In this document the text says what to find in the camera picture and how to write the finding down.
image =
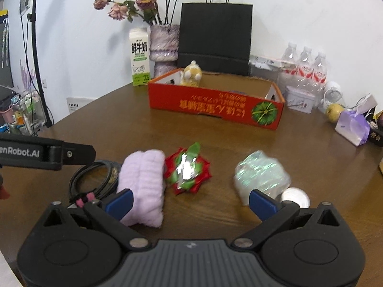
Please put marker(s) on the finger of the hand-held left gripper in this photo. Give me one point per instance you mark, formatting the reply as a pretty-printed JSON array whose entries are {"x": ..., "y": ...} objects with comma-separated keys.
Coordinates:
[{"x": 77, "y": 154}]

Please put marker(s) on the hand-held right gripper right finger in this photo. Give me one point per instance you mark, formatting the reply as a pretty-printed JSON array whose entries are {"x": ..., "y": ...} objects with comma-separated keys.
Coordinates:
[{"x": 263, "y": 206}]

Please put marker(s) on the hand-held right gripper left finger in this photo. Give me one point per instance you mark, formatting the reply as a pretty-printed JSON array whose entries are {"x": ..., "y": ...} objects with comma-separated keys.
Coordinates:
[{"x": 121, "y": 201}]

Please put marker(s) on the purple towel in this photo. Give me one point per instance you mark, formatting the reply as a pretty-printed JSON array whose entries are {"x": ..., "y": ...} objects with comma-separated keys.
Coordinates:
[{"x": 146, "y": 185}]

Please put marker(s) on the iridescent plastic wrap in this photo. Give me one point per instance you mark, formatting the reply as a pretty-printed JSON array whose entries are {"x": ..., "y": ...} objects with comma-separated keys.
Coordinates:
[{"x": 260, "y": 173}]

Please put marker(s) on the white bottle cap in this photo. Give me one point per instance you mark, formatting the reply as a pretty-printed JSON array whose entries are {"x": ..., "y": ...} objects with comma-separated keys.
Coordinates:
[{"x": 294, "y": 195}]

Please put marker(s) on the red and green ribbon bow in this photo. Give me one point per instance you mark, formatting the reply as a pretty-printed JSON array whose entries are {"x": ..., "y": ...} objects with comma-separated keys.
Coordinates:
[{"x": 185, "y": 170}]

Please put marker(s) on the red cardboard box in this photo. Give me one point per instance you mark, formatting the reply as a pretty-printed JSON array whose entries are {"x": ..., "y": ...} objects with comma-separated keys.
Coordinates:
[{"x": 209, "y": 107}]

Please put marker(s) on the white and yellow plush toy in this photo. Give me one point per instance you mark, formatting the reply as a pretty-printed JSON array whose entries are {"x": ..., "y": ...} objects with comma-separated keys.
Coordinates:
[{"x": 191, "y": 74}]

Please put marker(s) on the pink clip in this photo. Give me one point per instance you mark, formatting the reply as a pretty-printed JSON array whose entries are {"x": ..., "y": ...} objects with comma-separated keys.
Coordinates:
[{"x": 82, "y": 201}]

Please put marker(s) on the black light stand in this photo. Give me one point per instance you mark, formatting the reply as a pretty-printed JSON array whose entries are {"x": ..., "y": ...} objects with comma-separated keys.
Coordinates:
[{"x": 36, "y": 50}]

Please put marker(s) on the small metal tin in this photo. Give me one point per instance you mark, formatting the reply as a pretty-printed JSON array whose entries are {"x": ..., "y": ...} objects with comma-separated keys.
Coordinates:
[{"x": 299, "y": 100}]

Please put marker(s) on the white and green milk carton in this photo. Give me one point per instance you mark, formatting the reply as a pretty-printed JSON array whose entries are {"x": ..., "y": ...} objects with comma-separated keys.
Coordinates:
[{"x": 140, "y": 56}]

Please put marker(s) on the yellow-green pear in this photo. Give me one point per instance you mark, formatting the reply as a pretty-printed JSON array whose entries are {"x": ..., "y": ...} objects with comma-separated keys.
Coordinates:
[{"x": 334, "y": 113}]

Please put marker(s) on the purple tissue pack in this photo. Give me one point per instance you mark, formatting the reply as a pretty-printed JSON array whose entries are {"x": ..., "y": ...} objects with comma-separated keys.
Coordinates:
[{"x": 353, "y": 125}]

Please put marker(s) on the small white fan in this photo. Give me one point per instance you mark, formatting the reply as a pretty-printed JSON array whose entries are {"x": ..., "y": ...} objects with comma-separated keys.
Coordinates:
[{"x": 331, "y": 92}]

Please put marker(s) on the small dark box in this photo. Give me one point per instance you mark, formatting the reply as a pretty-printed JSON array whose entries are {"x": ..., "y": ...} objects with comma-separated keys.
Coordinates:
[{"x": 375, "y": 134}]

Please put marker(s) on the purple fuzzy vase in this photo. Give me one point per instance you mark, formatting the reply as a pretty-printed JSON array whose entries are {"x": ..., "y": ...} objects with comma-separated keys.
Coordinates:
[{"x": 164, "y": 50}]

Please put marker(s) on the white flat carton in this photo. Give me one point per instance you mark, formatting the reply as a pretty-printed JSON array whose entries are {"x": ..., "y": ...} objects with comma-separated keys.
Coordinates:
[{"x": 266, "y": 62}]

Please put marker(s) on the colourful snack packet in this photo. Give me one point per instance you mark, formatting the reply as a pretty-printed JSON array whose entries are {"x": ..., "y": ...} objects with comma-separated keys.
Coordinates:
[{"x": 379, "y": 118}]

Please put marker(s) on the dried pink roses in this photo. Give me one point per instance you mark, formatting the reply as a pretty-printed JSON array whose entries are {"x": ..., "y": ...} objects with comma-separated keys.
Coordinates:
[{"x": 146, "y": 3}]

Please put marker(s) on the black paper bag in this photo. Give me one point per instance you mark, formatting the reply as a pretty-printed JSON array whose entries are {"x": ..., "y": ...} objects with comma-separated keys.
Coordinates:
[{"x": 215, "y": 36}]

